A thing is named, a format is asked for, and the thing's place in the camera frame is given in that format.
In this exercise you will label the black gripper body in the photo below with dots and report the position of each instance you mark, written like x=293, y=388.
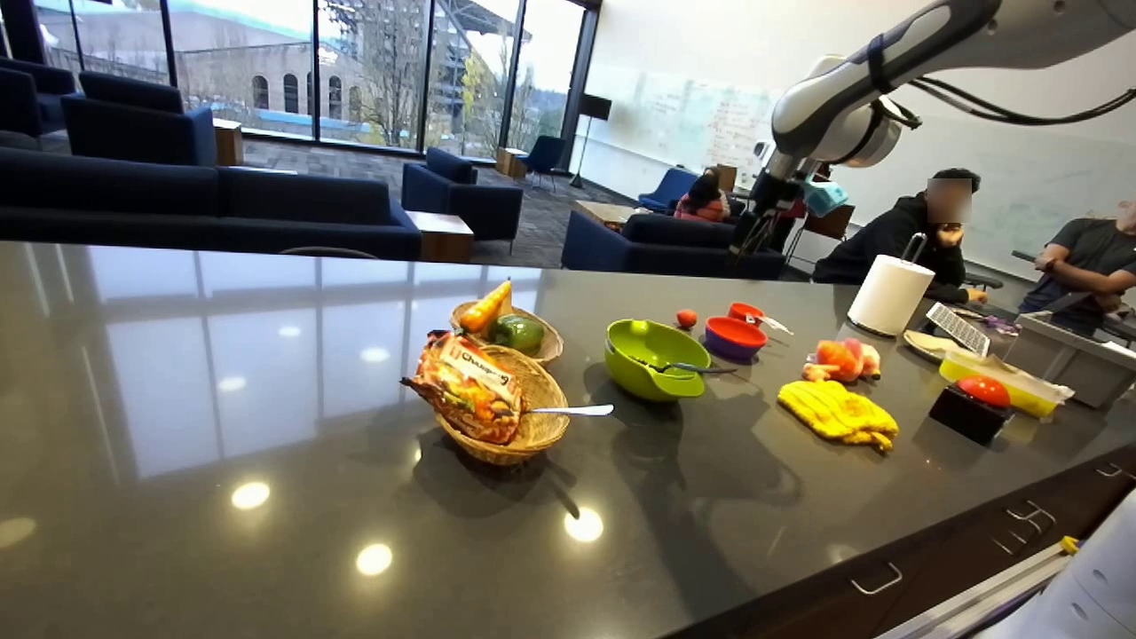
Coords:
x=767, y=214

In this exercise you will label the small red ball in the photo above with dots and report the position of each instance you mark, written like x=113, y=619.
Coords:
x=688, y=319

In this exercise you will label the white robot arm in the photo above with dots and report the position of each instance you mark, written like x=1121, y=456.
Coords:
x=846, y=116

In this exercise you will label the seated person red shirt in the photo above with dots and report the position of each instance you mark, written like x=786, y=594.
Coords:
x=706, y=200

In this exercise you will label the small red cup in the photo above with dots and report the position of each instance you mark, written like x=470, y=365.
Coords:
x=753, y=319

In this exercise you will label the dark blue sofa right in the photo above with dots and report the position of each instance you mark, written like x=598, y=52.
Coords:
x=651, y=244

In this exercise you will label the red and purple bowl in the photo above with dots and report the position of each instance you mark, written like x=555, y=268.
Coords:
x=734, y=339

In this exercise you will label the white paper towel roll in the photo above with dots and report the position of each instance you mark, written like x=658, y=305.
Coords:
x=894, y=289

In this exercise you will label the person in black hoodie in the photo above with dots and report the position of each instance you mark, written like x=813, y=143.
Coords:
x=908, y=237

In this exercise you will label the pink orange plush toy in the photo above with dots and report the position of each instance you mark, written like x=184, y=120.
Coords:
x=842, y=359

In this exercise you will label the green plastic bowl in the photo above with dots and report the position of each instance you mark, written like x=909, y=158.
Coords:
x=656, y=359

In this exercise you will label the yellow cloth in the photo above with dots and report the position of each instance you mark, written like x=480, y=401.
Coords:
x=838, y=414

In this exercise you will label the dark blue armchair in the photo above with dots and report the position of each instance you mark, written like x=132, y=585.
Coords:
x=445, y=182

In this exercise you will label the green apple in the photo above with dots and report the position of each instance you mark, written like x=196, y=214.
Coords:
x=519, y=333

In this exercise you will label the red dome on black base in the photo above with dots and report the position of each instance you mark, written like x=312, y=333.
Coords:
x=973, y=405

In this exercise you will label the metal spoon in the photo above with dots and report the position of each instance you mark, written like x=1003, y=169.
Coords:
x=573, y=408

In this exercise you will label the clear container with yellow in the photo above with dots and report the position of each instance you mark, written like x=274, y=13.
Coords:
x=1023, y=388

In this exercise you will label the yellow pear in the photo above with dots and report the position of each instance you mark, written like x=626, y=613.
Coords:
x=484, y=310

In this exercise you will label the seated person dark shirt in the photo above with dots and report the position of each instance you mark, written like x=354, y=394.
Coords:
x=1085, y=272

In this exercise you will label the large wicker basket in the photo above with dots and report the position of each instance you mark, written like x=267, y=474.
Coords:
x=538, y=431

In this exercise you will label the snack bag in basket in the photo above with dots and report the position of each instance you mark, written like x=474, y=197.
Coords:
x=470, y=388

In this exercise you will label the long dark blue sofa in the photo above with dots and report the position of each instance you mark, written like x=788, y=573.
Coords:
x=96, y=200

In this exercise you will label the teal wrist camera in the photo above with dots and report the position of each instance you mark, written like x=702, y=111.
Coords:
x=826, y=197

